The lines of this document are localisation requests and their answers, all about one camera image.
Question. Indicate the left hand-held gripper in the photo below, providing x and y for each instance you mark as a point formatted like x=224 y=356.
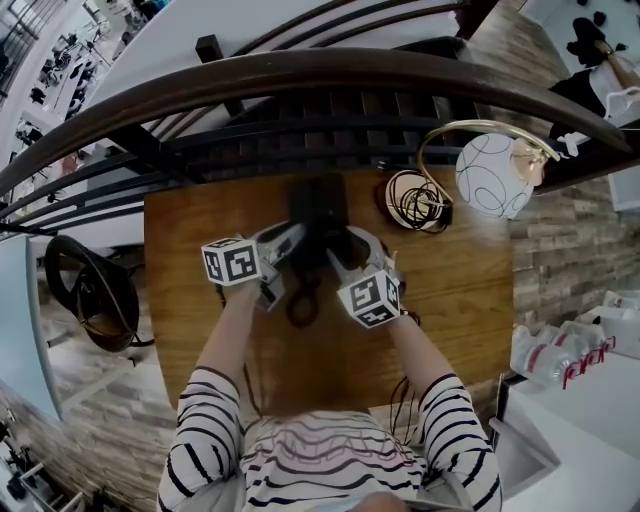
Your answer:
x=232 y=262

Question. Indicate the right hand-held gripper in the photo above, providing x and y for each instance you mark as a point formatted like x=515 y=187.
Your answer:
x=370 y=297

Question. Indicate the black object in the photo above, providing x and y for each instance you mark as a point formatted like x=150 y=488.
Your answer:
x=320 y=240

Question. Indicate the person's left forearm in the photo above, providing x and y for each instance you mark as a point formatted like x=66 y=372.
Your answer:
x=225 y=335

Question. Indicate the person's right forearm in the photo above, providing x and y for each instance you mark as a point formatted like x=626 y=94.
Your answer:
x=415 y=350

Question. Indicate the black telephone base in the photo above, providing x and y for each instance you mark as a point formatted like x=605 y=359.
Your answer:
x=320 y=200

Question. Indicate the gold lamp with white globe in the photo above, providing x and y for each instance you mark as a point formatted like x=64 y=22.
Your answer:
x=492 y=175

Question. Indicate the dark round chair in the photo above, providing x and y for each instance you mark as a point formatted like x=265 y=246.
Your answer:
x=120 y=300

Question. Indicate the dark wooden railing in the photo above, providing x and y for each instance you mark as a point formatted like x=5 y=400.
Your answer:
x=350 y=65

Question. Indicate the person in patterned white shirt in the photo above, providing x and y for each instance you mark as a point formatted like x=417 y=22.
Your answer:
x=325 y=450

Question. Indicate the pack of water bottles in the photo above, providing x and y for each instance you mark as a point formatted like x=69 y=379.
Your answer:
x=545 y=357

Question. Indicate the white cardboard box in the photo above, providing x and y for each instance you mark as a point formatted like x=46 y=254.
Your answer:
x=620 y=330

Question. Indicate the white partition panel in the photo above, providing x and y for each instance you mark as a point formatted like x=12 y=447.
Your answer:
x=25 y=325

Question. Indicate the white cabinet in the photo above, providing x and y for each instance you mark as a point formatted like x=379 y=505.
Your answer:
x=590 y=440

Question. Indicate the wall display of black caps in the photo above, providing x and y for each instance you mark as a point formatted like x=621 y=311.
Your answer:
x=585 y=35

